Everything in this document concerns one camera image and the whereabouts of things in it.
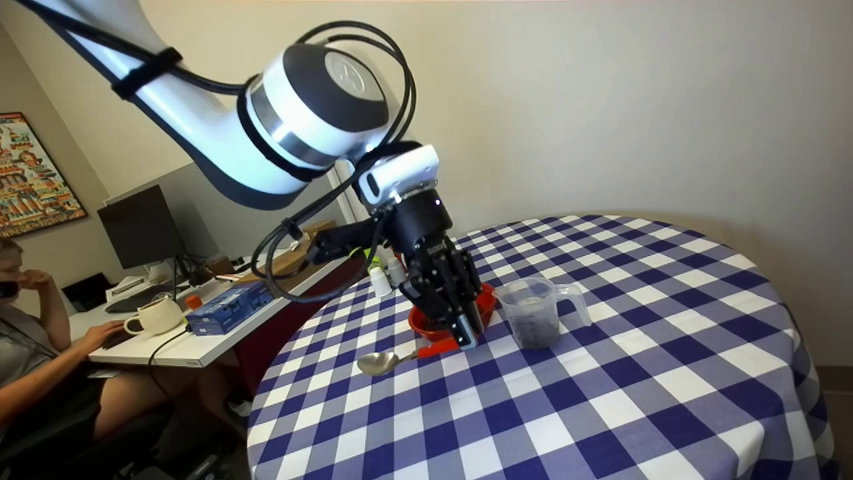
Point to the black keyboard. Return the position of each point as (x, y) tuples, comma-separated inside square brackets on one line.
[(142, 299)]

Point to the blue box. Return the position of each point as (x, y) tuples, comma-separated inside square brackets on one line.
[(227, 311)]

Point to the person left hand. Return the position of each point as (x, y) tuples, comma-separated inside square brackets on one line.
[(30, 282)]

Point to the blue white checkered tablecloth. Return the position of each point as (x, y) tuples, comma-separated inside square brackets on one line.
[(668, 375)]

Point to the small orange object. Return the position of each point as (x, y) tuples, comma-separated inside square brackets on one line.
[(192, 302)]

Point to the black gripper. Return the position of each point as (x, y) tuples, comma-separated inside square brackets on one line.
[(428, 240)]

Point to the red plastic bowl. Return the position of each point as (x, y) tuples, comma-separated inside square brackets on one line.
[(430, 342)]

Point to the person right forearm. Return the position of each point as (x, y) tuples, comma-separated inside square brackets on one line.
[(45, 376)]

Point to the person left forearm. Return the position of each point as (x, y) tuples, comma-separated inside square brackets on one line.
[(55, 316)]

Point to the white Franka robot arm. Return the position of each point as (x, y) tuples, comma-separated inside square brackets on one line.
[(295, 115)]

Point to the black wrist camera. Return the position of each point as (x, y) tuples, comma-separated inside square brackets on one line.
[(343, 244)]

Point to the plain white desk mug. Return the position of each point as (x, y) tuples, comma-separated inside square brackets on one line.
[(160, 316)]

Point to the seated person grey shirt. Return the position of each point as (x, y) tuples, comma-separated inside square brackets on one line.
[(15, 347)]

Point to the person right hand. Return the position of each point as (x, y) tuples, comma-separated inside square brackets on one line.
[(102, 335)]

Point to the clear plastic measuring cup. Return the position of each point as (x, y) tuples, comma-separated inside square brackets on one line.
[(534, 322)]

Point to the white office desk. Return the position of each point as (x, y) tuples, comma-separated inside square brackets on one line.
[(191, 351)]

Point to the framed colourful wall picture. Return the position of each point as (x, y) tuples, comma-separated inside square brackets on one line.
[(30, 176)]

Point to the black office chair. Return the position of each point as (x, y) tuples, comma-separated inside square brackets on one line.
[(37, 443)]

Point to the long cardboard box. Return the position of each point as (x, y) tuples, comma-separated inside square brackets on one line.
[(295, 270)]

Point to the black computer monitor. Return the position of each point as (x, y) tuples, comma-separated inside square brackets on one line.
[(142, 228)]

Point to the black case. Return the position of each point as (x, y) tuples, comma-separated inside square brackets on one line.
[(86, 292)]

